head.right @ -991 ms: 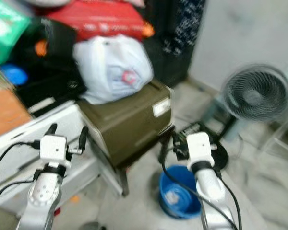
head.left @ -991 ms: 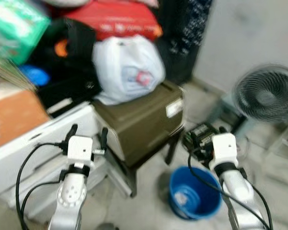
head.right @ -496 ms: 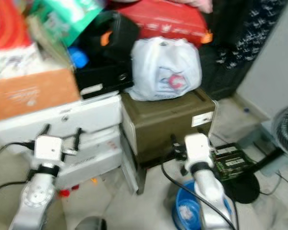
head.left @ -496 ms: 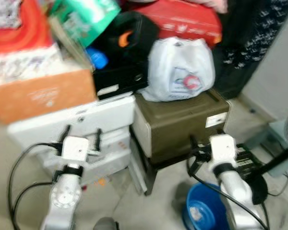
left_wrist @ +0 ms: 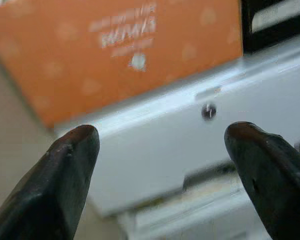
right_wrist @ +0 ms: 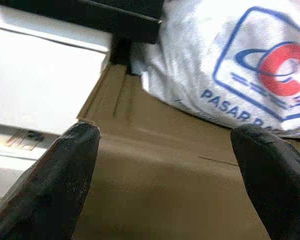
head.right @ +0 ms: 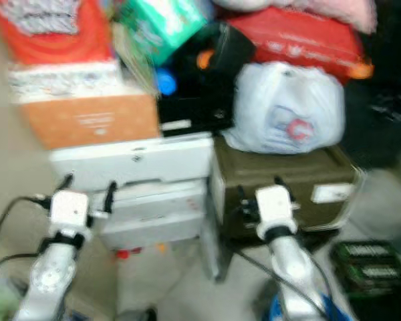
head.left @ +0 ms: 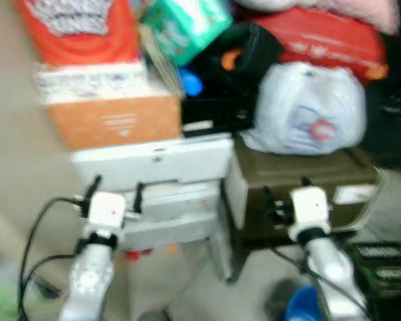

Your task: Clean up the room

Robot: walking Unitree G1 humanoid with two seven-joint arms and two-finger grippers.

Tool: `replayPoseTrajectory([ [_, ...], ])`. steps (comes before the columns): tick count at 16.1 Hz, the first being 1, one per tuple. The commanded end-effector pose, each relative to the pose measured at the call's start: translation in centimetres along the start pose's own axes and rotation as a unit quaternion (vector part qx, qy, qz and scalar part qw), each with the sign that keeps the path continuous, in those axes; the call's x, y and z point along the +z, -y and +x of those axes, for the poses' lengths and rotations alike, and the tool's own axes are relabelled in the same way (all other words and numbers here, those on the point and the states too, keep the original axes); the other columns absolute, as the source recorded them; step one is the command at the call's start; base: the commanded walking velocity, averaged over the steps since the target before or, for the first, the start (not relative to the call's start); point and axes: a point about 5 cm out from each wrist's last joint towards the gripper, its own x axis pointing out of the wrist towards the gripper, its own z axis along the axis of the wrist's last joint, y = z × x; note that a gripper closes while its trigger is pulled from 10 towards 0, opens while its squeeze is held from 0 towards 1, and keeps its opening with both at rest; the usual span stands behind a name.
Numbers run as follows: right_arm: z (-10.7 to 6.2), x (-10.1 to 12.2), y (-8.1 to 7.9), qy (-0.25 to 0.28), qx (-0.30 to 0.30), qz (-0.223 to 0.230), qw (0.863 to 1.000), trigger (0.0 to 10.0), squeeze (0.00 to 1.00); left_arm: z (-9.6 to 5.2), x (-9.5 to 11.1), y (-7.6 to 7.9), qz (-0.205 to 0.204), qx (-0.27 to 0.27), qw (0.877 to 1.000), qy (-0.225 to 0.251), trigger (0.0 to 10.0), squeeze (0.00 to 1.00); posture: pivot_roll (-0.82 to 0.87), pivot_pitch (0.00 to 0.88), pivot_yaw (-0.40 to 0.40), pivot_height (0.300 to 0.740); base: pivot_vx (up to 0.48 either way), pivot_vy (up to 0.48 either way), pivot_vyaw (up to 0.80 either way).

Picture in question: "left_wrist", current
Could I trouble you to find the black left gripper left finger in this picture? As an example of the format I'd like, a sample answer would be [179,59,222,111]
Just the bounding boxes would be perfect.
[0,124,101,240]

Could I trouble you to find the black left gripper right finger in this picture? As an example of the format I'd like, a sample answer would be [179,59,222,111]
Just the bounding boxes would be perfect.
[224,121,300,240]

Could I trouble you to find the dark round screw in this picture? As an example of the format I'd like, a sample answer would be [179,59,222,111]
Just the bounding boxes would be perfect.
[201,101,218,121]

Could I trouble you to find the silver sliding door track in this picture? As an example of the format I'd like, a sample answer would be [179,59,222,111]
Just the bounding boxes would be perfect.
[53,44,300,240]

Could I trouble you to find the orange patterned box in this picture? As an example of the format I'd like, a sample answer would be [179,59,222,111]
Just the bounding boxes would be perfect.
[0,0,243,128]

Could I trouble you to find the black framed object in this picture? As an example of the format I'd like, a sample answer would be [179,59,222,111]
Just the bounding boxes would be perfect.
[241,0,300,53]

